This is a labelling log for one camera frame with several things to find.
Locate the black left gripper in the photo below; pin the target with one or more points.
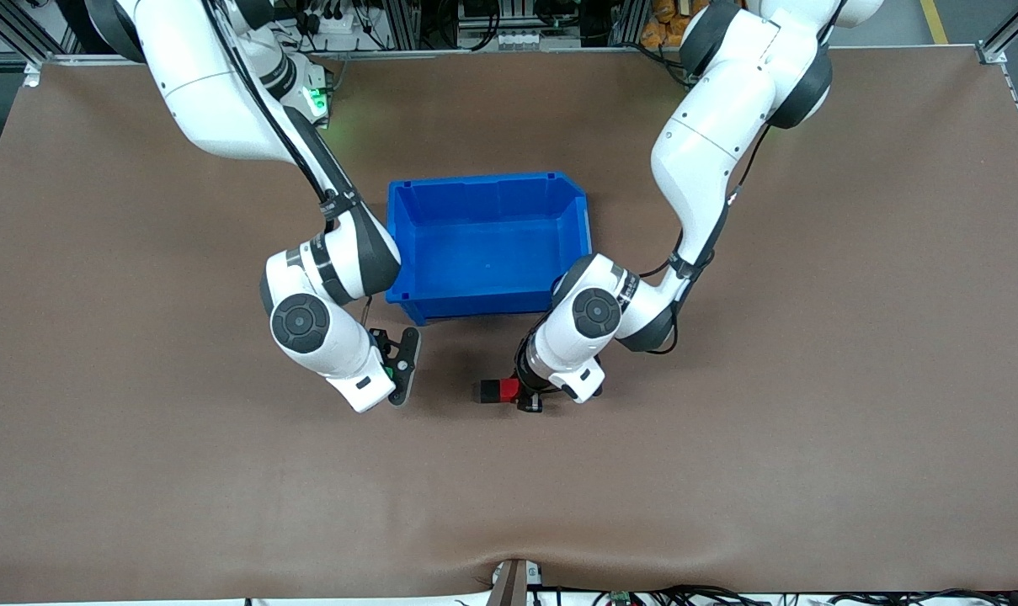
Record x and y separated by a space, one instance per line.
528 385

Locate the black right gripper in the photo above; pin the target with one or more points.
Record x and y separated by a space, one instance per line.
381 339

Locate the red cube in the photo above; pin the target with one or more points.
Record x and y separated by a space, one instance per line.
507 390

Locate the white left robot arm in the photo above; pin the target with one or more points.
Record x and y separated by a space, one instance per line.
711 143

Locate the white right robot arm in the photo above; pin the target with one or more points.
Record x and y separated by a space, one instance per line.
205 84

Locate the black cube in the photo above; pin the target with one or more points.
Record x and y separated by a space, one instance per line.
485 393

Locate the brown table mat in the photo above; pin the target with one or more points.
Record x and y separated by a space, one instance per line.
508 488

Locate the blue plastic storage bin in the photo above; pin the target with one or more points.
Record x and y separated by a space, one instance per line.
483 252

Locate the aluminium upright profile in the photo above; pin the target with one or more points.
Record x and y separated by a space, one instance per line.
626 21
399 21

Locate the white power strip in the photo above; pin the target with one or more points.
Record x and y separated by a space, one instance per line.
336 23

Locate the white terminal block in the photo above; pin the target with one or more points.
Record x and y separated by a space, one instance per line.
517 39

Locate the orange snack packets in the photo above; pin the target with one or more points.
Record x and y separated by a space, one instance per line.
668 13

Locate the aluminium camera post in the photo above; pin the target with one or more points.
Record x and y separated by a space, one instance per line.
515 585

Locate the aluminium frame rail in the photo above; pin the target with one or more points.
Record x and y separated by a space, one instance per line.
517 52

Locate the aluminium corner bracket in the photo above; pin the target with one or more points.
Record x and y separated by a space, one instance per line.
33 76
994 52

